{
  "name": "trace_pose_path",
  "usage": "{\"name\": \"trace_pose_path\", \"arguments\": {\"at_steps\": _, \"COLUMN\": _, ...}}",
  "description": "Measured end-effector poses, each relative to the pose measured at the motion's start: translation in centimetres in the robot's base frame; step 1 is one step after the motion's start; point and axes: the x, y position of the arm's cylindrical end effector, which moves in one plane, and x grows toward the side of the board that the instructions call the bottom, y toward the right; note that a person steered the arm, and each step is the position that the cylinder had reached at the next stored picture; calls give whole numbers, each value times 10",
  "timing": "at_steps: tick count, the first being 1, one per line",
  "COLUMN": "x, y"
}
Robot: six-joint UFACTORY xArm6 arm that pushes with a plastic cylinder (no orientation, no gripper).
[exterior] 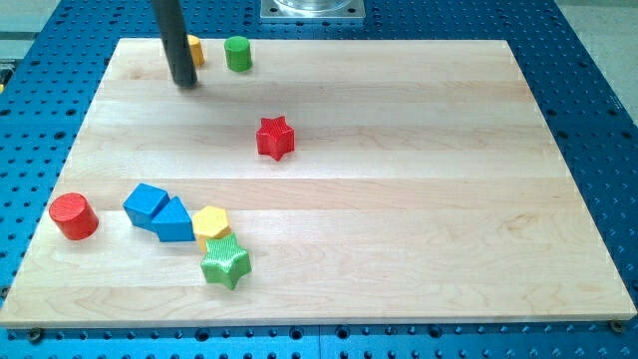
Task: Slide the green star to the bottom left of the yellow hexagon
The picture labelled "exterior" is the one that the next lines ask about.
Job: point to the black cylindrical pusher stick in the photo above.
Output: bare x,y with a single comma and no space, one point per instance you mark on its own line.
173,37

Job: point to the green star block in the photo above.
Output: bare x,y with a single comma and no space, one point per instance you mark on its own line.
225,261

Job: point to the red star block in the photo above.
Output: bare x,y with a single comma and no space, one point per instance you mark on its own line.
275,137

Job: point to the yellow hexagon block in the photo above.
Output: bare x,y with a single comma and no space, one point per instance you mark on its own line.
210,223

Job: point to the yellow block behind stick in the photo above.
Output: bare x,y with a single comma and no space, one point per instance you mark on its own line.
196,50

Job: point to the green cylinder block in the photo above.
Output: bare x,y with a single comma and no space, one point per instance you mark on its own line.
237,54

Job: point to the blue perforated table plate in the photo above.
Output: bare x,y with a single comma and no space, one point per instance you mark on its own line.
595,127

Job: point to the blue cube block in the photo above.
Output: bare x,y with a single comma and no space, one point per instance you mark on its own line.
144,203

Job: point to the blue triangle block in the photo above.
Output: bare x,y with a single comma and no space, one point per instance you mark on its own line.
173,222

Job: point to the red cylinder block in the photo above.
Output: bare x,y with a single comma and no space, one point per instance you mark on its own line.
74,216

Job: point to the light wooden board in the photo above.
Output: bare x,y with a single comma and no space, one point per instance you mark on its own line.
425,187

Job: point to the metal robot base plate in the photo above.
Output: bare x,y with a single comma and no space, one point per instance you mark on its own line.
312,9

